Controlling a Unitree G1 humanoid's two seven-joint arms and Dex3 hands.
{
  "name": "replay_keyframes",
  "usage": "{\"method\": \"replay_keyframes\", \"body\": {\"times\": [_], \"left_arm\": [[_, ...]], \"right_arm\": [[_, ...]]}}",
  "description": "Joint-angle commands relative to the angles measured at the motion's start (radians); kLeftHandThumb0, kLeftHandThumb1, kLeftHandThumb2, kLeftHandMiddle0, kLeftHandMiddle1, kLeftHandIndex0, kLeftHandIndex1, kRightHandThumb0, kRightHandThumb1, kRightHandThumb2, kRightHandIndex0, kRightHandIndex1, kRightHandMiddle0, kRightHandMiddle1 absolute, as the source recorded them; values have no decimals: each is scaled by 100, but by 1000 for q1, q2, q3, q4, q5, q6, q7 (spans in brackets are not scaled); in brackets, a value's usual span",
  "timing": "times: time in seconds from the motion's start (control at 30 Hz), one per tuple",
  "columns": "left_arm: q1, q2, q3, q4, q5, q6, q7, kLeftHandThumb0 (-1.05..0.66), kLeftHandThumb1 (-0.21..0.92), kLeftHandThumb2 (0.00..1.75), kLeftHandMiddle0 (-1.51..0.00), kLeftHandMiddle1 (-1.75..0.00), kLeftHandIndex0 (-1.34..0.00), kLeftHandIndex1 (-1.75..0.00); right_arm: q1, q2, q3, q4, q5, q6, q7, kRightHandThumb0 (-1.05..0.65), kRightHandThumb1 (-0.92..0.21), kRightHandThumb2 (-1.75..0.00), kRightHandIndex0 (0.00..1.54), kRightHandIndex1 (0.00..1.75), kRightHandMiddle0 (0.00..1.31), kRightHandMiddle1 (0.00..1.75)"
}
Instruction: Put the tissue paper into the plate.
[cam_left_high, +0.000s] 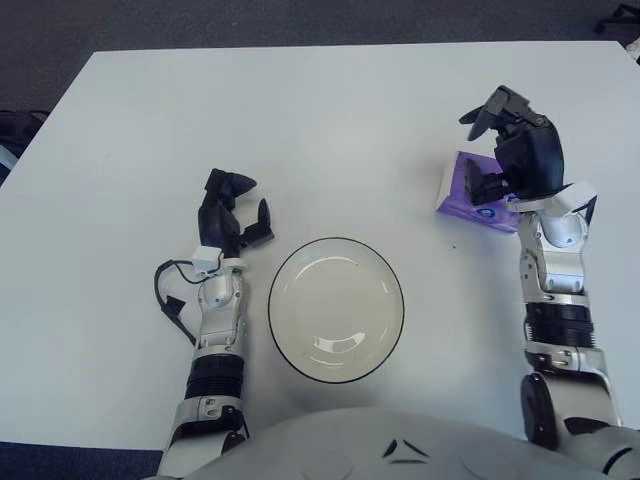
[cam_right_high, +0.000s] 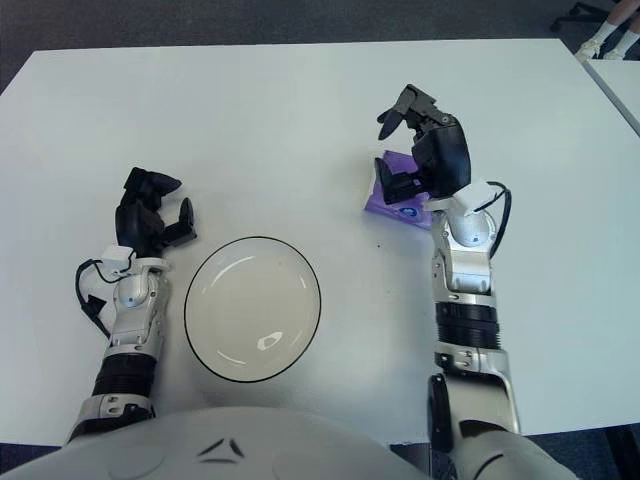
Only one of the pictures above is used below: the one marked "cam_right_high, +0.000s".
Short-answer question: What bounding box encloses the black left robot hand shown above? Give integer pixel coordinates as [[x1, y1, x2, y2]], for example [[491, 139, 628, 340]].
[[114, 167, 199, 259]]

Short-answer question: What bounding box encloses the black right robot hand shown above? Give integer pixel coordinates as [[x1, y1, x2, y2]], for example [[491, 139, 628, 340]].
[[374, 83, 474, 206]]

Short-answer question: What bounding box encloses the purple tissue paper pack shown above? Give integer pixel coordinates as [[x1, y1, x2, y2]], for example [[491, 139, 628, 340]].
[[363, 148, 434, 232]]

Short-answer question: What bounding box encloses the white plate with black rim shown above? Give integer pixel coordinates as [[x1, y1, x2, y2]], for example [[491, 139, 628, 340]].
[[183, 235, 323, 382]]

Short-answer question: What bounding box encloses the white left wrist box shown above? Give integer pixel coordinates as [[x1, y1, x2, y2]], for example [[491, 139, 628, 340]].
[[101, 244, 136, 274]]

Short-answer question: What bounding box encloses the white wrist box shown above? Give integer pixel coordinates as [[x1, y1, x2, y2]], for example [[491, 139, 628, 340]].
[[101, 244, 136, 274], [452, 182, 501, 219]]

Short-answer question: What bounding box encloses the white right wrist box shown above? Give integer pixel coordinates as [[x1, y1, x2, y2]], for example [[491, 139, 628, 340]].
[[452, 182, 501, 219]]

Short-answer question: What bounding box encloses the white adjacent table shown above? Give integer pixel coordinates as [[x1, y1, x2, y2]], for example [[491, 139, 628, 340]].
[[584, 58, 640, 139]]

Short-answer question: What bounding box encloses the black office chair base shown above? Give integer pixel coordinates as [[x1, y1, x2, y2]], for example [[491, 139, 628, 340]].
[[549, 2, 614, 34]]

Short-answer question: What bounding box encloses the person leg with white sock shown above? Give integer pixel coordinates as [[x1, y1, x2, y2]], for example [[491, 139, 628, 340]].
[[602, 19, 640, 61], [577, 0, 629, 60]]

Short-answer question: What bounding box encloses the grey robot torso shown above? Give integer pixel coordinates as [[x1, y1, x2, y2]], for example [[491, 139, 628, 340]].
[[0, 405, 436, 480]]

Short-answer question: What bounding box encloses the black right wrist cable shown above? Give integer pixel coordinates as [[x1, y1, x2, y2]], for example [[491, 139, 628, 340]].
[[482, 180, 514, 261]]

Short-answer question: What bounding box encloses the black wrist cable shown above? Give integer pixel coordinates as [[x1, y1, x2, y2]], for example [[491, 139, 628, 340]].
[[74, 259, 119, 341], [482, 180, 514, 261]]

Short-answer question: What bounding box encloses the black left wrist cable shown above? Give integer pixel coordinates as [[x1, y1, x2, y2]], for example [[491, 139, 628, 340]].
[[74, 259, 119, 341]]

